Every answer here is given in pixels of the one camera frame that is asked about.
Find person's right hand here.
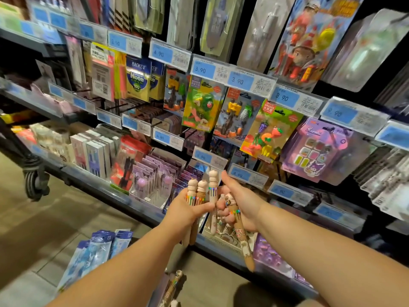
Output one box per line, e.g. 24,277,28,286
216,171,267,234

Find person's left hand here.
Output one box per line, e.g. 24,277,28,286
161,188,216,242

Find white bear-top multicolour pen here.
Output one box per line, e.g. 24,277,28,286
208,169,220,236

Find beige bear-top multicolour pen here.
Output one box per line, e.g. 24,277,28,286
189,180,209,246
182,178,199,248

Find brown cartoon multicolour pen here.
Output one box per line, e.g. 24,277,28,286
224,193,257,273

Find person's left forearm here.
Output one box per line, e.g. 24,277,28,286
47,224,183,307

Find person's right forearm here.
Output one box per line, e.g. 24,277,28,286
252,203,409,307

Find stack of dark purple packs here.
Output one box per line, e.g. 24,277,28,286
163,164,209,215

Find row of blue price labels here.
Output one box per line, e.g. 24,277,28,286
48,82,366,228
30,3,409,152

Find cartoon pen display box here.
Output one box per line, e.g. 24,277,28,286
201,217,257,253

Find display box of purple pens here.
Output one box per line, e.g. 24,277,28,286
129,153,180,209

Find yellow vehicle eraser pack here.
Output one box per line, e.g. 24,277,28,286
213,87,266,148

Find yellow-green fruit eraser pack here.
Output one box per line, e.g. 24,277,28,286
240,100,304,164

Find green fruit eraser pack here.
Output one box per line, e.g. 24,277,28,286
182,76,227,133

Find purple eraser tray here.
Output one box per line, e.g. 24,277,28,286
252,233,314,289

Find red pen pack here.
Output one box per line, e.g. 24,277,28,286
110,134,153,193

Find multicolour pen with beige barrel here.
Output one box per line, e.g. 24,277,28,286
158,270,184,307

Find blue refill packet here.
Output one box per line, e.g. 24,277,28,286
57,240,91,292
81,230,115,278
110,229,134,260

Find brown hanging packets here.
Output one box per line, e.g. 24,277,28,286
127,101,183,135

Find purple cartoon eraser pack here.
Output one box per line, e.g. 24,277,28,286
281,117,372,186

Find grey metal shelf edge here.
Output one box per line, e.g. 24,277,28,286
30,147,320,299

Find excavator eraser pack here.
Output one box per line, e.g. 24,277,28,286
163,68,190,117

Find row of white pen boxes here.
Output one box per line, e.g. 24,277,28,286
70,129,121,180

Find yellow blue sticky note pack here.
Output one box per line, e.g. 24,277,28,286
125,55,151,103
150,59,166,101

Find yellow orange hanging packets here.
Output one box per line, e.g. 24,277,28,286
113,50,128,100

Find grey pen blister pack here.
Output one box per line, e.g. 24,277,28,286
237,0,298,73

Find green-edged blister pack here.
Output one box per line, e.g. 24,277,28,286
200,0,245,62

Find stack of white packets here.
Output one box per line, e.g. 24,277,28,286
353,146,409,222

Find white barcode stationery packet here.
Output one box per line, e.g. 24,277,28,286
91,43,115,102

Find cartoon figure toy pack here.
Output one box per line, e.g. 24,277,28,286
268,0,367,92

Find black cart wheel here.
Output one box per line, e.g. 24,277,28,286
22,156,51,202

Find clear hanging packet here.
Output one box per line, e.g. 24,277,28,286
166,0,200,52

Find pink display tray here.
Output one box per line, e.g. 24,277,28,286
30,82,81,116

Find olive hanging packet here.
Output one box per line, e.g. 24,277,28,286
132,0,167,34

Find clear blister pack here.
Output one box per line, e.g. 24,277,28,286
321,8,409,93

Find white pink hanging packet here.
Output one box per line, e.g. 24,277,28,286
65,36,87,89

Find striped hanging packets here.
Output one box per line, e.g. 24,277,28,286
86,0,133,33

